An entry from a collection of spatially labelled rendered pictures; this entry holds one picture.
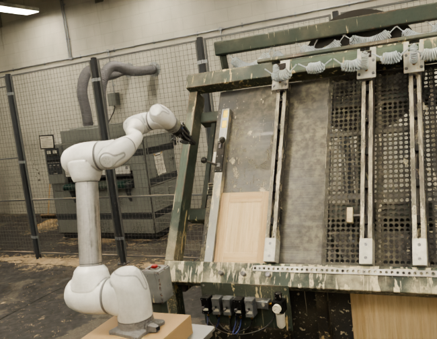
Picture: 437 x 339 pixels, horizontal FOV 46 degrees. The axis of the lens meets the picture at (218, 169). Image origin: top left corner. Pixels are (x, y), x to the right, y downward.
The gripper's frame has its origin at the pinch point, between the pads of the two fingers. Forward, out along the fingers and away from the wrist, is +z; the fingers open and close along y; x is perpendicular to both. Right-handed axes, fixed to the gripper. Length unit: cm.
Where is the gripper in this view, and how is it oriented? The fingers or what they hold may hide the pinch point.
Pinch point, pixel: (191, 141)
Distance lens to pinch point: 303.8
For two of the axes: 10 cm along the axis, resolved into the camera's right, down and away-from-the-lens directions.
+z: 4.2, 3.6, 8.3
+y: -1.1, 9.3, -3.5
